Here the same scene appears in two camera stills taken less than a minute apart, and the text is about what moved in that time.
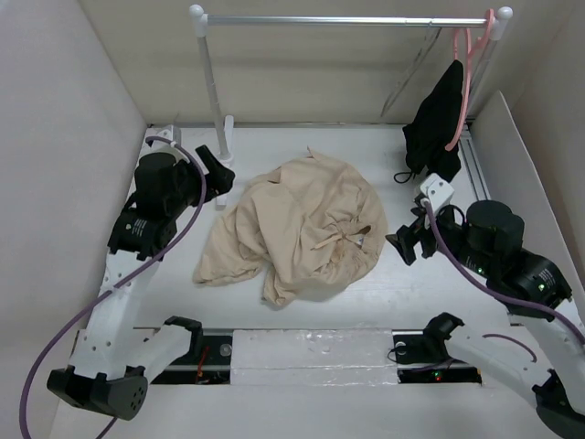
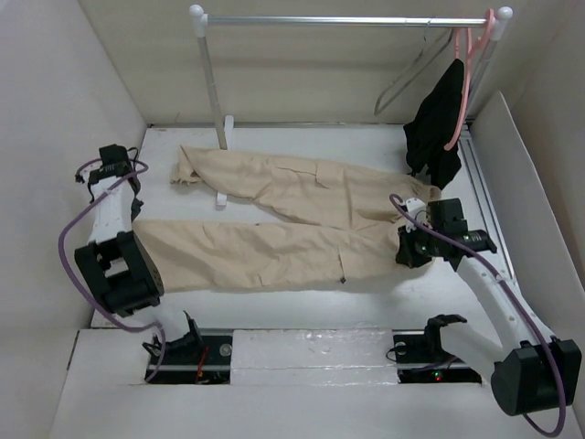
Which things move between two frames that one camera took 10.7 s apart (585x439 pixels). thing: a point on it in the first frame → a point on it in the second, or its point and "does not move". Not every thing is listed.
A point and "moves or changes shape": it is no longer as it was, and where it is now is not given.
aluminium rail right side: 474,166 does not move
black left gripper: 218,177 → 135,208
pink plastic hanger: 470,54 does not move
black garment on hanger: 430,134 does not move
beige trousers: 312,227 moves or changes shape
